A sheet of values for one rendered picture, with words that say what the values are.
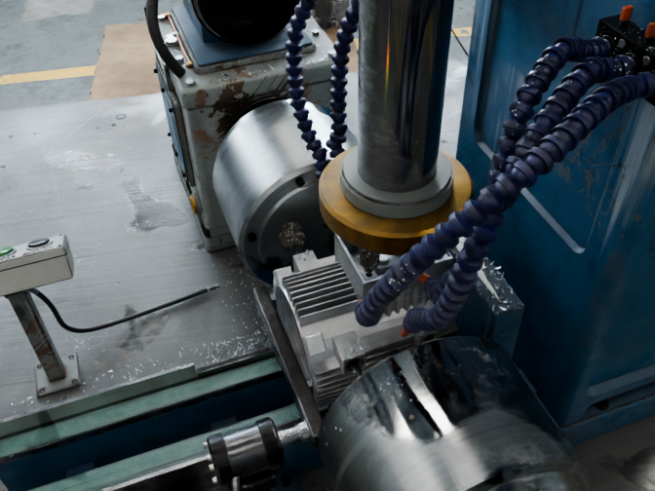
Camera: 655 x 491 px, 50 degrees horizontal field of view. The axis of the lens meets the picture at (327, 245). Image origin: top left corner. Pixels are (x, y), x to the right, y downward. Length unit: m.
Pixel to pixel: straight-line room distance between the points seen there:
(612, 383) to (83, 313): 0.89
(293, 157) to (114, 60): 2.54
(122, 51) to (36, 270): 2.56
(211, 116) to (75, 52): 2.78
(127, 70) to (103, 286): 2.10
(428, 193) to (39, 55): 3.37
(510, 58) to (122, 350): 0.79
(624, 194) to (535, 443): 0.27
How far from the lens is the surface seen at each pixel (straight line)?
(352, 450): 0.76
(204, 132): 1.23
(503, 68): 0.95
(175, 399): 1.05
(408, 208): 0.77
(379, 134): 0.74
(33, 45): 4.12
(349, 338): 0.88
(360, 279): 0.85
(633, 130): 0.76
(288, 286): 0.90
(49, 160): 1.75
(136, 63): 3.44
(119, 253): 1.45
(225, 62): 1.23
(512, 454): 0.71
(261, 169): 1.02
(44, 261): 1.07
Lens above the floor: 1.76
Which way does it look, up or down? 44 degrees down
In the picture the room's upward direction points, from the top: 2 degrees counter-clockwise
